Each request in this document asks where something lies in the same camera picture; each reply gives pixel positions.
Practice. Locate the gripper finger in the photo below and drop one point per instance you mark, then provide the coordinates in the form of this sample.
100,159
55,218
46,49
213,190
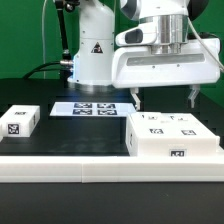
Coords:
194,91
134,93

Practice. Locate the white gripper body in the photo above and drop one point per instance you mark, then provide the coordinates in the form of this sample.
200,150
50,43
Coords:
137,67

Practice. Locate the white cabinet door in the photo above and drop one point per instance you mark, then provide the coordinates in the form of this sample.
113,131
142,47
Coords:
148,125
186,125

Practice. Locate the white cabinet body box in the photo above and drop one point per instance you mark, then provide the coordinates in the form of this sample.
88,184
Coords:
170,146

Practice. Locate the white cabinet top block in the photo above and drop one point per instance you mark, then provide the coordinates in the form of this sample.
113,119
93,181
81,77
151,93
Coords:
20,120

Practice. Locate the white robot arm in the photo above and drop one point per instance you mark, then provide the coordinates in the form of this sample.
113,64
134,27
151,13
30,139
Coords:
155,53

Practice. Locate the white marker sheet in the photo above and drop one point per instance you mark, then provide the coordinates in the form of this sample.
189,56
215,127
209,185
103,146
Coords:
92,109

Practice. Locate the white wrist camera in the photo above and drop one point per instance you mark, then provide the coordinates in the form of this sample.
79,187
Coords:
137,37

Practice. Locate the white L-shaped fence rail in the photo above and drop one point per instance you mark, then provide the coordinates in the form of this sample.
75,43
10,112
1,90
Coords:
93,169

